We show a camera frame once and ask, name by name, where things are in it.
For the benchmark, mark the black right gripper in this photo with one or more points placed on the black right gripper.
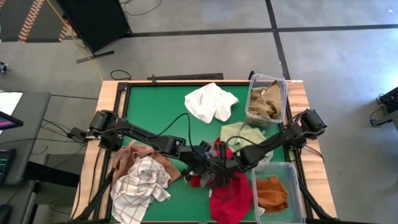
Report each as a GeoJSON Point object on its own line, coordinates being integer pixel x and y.
{"type": "Point", "coordinates": [231, 171]}

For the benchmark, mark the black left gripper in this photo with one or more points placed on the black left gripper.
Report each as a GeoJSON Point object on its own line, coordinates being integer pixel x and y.
{"type": "Point", "coordinates": [202, 158]}

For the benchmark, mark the red cloth towel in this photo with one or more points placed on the red cloth towel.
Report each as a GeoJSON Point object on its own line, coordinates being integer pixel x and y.
{"type": "Point", "coordinates": [230, 205]}

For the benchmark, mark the orange cloth towel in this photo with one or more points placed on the orange cloth towel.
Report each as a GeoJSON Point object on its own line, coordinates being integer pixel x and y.
{"type": "Point", "coordinates": [272, 194]}

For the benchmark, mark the plain white towel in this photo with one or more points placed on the plain white towel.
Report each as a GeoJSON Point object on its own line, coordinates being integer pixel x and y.
{"type": "Point", "coordinates": [208, 102]}

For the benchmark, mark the white checked towel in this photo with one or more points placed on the white checked towel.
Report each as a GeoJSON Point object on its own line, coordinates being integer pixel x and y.
{"type": "Point", "coordinates": [140, 186]}

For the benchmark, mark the pinkish brown towel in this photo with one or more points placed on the pinkish brown towel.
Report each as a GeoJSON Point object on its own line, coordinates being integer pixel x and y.
{"type": "Point", "coordinates": [127, 155]}

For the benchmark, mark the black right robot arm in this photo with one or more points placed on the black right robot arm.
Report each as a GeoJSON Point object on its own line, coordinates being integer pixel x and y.
{"type": "Point", "coordinates": [280, 137]}

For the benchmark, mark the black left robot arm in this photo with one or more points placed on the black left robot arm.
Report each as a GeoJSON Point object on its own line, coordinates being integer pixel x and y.
{"type": "Point", "coordinates": [146, 138]}

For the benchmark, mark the light green towel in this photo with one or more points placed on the light green towel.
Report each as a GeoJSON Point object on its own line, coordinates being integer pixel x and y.
{"type": "Point", "coordinates": [245, 133]}

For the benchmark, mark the clear plastic bin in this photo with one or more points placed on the clear plastic bin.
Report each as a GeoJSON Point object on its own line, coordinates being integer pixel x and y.
{"type": "Point", "coordinates": [293, 186]}
{"type": "Point", "coordinates": [281, 77]}

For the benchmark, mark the black support strut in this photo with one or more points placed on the black support strut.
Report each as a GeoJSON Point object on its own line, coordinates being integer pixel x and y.
{"type": "Point", "coordinates": [314, 202]}
{"type": "Point", "coordinates": [96, 196]}

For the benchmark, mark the grey desk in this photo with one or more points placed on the grey desk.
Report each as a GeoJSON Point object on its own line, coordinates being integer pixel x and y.
{"type": "Point", "coordinates": [31, 124]}

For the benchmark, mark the black partition panel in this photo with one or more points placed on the black partition panel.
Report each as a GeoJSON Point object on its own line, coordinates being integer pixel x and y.
{"type": "Point", "coordinates": [93, 21]}

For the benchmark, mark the dark tablet screen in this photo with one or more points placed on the dark tablet screen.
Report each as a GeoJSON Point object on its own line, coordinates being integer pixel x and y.
{"type": "Point", "coordinates": [6, 165]}

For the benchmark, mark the computer monitor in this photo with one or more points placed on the computer monitor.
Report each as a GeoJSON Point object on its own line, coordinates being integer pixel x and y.
{"type": "Point", "coordinates": [9, 121]}

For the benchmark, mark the white paper sheet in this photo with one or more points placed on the white paper sheet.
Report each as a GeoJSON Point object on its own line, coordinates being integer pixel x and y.
{"type": "Point", "coordinates": [9, 101]}

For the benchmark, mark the small dark floor object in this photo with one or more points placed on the small dark floor object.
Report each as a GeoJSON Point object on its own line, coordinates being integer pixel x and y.
{"type": "Point", "coordinates": [2, 68]}

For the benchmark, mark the dark mat with orange stripes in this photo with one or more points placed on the dark mat with orange stripes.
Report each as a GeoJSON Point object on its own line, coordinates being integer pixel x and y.
{"type": "Point", "coordinates": [31, 18]}

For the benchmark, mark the black table frame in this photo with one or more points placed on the black table frame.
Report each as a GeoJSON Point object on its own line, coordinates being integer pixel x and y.
{"type": "Point", "coordinates": [186, 83]}

